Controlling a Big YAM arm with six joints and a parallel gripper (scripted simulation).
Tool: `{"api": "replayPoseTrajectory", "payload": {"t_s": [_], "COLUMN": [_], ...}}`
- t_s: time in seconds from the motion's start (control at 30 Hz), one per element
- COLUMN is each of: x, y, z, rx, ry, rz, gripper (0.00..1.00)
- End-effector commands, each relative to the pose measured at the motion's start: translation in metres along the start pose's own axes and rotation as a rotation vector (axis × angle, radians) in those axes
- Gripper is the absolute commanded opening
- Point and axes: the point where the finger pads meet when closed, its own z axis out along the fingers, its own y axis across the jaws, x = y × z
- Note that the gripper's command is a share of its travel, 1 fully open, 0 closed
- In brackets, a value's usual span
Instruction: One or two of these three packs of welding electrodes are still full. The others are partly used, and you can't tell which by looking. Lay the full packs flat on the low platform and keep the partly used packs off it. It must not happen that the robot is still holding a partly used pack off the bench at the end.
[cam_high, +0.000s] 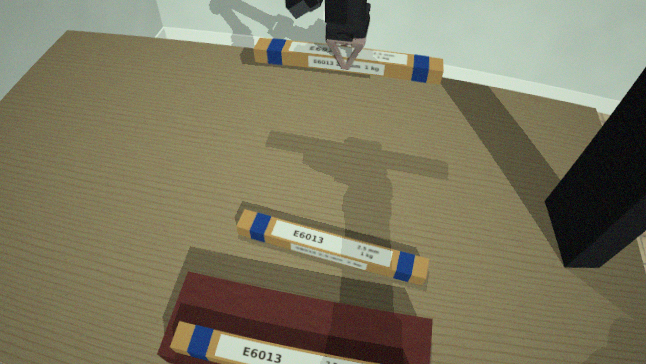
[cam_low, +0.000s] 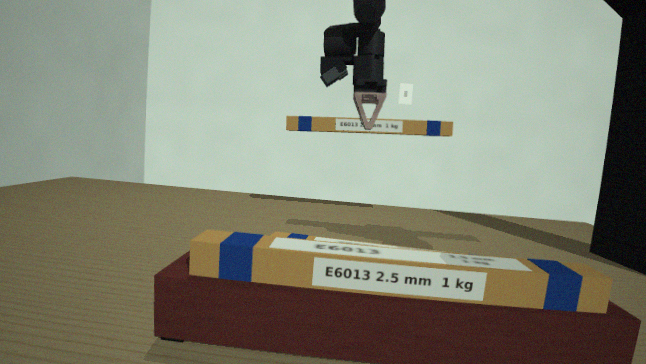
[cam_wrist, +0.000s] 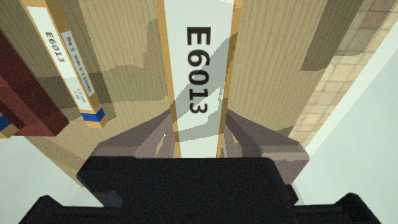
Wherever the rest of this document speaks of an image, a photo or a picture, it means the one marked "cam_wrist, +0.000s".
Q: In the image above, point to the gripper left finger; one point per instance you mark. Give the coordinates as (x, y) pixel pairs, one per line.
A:
(142, 140)

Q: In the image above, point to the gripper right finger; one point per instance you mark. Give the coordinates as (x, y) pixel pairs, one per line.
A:
(256, 140)

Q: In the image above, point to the dark red low platform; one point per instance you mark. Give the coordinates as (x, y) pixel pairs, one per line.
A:
(23, 101)

